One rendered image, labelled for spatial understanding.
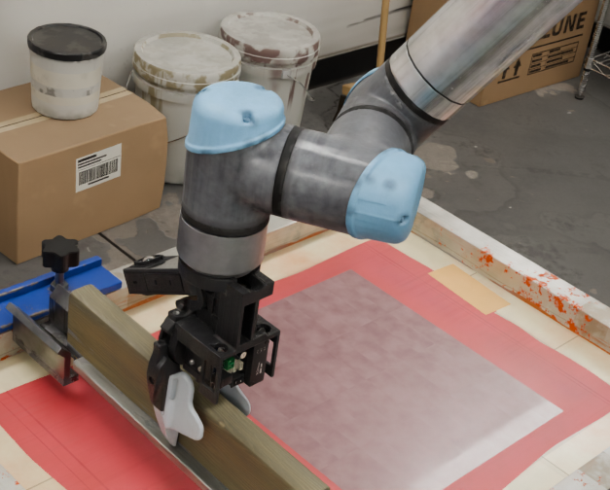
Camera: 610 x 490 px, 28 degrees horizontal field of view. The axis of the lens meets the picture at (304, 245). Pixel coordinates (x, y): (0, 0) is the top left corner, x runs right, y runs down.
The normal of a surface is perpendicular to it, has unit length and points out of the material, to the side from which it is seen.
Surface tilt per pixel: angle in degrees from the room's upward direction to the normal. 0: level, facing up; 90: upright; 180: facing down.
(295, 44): 0
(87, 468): 0
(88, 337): 91
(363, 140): 4
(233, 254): 90
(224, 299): 90
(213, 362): 90
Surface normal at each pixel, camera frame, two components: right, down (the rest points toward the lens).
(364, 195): -0.15, 0.15
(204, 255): -0.29, 0.47
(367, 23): 0.69, 0.46
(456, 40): -0.54, 0.16
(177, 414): -0.70, 0.21
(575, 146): 0.14, -0.84
